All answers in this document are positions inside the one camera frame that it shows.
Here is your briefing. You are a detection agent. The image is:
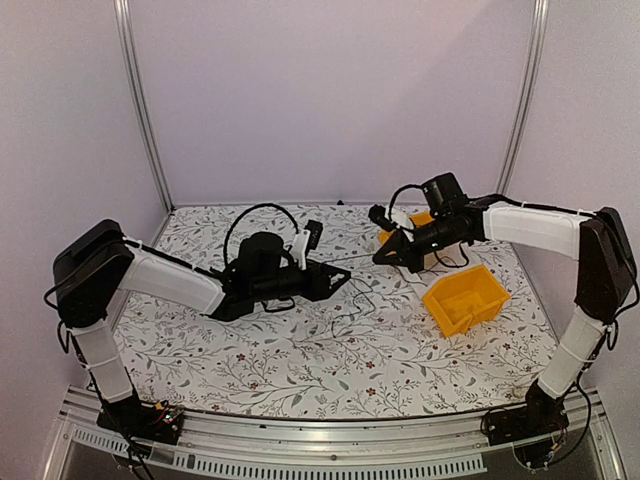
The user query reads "aluminium front rail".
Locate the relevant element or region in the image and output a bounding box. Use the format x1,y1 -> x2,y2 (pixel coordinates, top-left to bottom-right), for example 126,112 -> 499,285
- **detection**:
43,387 -> 631,479

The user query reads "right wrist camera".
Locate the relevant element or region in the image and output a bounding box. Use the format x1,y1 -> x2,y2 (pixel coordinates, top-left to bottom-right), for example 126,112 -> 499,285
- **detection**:
368,204 -> 415,232

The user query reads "yellow bin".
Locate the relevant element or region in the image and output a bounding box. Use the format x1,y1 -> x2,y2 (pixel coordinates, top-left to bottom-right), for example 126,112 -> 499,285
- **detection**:
422,265 -> 510,337
378,212 -> 433,245

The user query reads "right arm black hose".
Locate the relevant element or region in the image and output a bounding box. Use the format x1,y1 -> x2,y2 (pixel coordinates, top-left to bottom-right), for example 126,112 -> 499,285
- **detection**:
388,183 -> 426,211

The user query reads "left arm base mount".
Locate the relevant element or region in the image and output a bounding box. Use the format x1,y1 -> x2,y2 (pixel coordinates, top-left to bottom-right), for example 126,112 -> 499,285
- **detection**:
91,374 -> 185,445

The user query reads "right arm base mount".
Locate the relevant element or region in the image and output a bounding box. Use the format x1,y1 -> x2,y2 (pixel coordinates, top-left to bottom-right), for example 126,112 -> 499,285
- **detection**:
480,382 -> 569,469

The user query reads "far yellow bin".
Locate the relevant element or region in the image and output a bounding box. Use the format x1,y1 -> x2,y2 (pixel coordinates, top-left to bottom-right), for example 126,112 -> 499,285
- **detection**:
378,212 -> 433,245

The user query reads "right aluminium frame post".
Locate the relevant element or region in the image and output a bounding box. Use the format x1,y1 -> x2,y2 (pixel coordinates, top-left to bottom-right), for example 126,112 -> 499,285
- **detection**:
496,0 -> 550,194

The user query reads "arm black hose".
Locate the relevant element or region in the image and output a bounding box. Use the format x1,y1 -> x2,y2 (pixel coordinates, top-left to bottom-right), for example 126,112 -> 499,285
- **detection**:
223,202 -> 301,274
388,183 -> 426,211

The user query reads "left aluminium frame post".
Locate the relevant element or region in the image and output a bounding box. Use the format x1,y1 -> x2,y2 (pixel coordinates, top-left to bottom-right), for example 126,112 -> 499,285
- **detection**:
113,0 -> 175,213

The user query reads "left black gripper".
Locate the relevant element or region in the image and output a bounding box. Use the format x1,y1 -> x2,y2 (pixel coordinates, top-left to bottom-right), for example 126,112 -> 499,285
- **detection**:
252,261 -> 352,304

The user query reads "white translucent bin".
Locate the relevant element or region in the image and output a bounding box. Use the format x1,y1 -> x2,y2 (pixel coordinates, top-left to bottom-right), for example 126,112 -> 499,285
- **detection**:
398,242 -> 479,299

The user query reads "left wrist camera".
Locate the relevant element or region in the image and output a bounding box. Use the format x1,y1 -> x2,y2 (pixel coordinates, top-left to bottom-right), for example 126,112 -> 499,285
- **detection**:
289,220 -> 323,271

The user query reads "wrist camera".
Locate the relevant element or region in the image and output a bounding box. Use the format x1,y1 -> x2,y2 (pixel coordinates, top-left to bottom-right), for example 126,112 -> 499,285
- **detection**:
289,220 -> 323,271
368,204 -> 415,232

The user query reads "left arm black hose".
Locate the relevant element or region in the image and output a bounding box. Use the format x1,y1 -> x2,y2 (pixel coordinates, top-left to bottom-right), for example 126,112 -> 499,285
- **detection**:
223,202 -> 301,274

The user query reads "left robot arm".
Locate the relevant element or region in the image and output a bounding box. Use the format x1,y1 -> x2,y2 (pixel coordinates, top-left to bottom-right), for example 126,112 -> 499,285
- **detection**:
43,219 -> 351,434

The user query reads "near yellow bin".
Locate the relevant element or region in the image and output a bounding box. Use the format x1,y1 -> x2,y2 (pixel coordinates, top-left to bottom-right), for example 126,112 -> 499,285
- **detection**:
422,265 -> 510,337

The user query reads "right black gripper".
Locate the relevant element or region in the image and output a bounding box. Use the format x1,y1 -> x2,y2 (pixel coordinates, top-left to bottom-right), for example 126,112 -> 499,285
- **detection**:
375,214 -> 466,273

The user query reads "aluminium frame post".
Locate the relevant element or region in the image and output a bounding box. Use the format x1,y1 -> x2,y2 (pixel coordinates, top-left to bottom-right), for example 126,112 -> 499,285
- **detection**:
496,0 -> 550,194
113,0 -> 175,213

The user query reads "floral table mat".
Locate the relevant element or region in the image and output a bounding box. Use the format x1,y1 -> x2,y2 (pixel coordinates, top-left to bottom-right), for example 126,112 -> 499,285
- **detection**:
115,205 -> 556,419

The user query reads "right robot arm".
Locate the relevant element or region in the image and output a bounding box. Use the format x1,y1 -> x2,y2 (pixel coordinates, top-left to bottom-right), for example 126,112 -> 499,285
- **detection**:
369,172 -> 639,436

